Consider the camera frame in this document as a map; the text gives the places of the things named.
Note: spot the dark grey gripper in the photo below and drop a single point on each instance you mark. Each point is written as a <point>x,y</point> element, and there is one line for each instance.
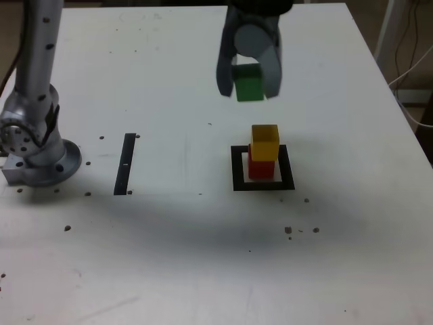
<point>257,18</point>

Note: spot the green cube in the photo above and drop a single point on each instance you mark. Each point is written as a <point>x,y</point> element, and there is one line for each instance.
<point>248,88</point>

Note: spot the yellow cube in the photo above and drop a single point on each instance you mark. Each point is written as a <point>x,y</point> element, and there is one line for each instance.
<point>265,149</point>

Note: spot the red cube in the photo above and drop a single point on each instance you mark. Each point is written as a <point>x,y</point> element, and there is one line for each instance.
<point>260,169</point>

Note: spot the black tape square outline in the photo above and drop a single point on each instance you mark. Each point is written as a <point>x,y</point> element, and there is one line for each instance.
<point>236,176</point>

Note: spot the white table leg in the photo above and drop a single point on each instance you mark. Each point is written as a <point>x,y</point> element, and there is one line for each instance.
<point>385,27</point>

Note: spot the black tape strip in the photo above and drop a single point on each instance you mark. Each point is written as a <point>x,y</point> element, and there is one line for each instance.
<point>124,162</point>

